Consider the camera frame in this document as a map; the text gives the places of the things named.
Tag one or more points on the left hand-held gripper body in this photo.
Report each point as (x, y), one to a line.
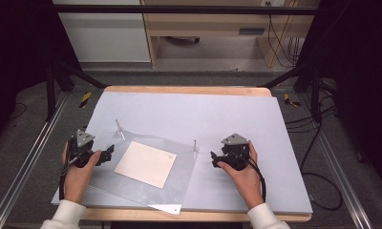
(84, 140)

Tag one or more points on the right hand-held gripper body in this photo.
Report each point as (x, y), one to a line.
(235, 146)

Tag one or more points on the thin metal pin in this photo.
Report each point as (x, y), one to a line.
(119, 129)

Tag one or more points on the clear acrylic plate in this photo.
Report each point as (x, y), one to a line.
(179, 178)

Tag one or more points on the person's left hand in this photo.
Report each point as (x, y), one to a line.
(77, 181)

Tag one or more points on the person's right hand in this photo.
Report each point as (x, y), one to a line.
(248, 184)

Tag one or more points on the beige square sheet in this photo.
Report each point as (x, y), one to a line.
(146, 163)

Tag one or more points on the yellow black tape marker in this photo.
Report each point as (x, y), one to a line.
(85, 99)
(287, 99)

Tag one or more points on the grey table mat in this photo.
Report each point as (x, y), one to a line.
(186, 117)

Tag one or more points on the black metal stand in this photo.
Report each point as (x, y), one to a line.
(50, 92)
(315, 95)

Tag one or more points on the white sheet with hole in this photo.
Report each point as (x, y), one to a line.
(170, 208)

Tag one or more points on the white cabinet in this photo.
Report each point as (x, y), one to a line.
(106, 35)

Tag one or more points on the dark curtain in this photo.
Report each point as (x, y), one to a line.
(361, 79)
(17, 47)

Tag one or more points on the light wooden desk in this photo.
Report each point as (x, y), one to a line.
(211, 24)

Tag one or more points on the aluminium floor rail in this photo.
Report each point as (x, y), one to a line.
(338, 171)
(26, 159)

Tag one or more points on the black horizontal frame bar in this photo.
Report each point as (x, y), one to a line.
(179, 9)

